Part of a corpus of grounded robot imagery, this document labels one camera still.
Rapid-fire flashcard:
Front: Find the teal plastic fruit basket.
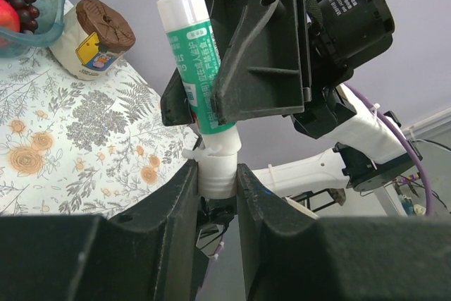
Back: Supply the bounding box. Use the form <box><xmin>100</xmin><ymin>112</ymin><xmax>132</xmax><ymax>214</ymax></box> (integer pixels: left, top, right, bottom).
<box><xmin>1</xmin><ymin>0</ymin><xmax>66</xmax><ymax>58</ymax></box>

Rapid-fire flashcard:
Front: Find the red apple toy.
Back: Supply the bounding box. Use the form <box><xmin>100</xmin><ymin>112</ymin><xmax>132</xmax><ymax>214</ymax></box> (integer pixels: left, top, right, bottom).
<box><xmin>1</xmin><ymin>0</ymin><xmax>20</xmax><ymax>48</ymax></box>

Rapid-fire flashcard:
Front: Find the green white glue stick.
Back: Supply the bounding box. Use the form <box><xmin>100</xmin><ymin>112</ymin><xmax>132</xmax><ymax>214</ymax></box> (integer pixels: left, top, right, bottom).
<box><xmin>157</xmin><ymin>0</ymin><xmax>242</xmax><ymax>156</ymax></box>

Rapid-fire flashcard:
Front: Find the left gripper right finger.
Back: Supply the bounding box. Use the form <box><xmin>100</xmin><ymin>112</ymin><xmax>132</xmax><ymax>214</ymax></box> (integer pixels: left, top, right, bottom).
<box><xmin>237</xmin><ymin>164</ymin><xmax>450</xmax><ymax>300</ymax></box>

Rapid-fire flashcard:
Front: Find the white labelled jar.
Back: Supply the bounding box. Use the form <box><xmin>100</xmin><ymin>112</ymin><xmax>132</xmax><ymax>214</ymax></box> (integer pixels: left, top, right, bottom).
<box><xmin>50</xmin><ymin>7</ymin><xmax>127</xmax><ymax>80</ymax></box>

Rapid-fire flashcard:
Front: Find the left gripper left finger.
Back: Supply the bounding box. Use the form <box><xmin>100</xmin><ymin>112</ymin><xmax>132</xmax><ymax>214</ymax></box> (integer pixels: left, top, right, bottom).
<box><xmin>1</xmin><ymin>160</ymin><xmax>199</xmax><ymax>300</ymax></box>

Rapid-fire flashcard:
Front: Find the floral patterned table mat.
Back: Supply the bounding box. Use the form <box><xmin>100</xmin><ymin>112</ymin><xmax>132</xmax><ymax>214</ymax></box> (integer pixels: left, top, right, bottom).
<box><xmin>1</xmin><ymin>47</ymin><xmax>197</xmax><ymax>218</ymax></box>

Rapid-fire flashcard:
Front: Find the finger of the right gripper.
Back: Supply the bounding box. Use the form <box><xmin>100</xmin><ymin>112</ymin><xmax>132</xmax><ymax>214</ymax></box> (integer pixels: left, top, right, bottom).
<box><xmin>161</xmin><ymin>68</ymin><xmax>194</xmax><ymax>127</ymax></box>
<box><xmin>213</xmin><ymin>0</ymin><xmax>304</xmax><ymax>123</ymax></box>

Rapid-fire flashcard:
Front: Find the white glue stick cap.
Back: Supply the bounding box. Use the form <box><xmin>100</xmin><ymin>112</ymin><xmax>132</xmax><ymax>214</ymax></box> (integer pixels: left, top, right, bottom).
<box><xmin>182</xmin><ymin>147</ymin><xmax>237</xmax><ymax>199</ymax></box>

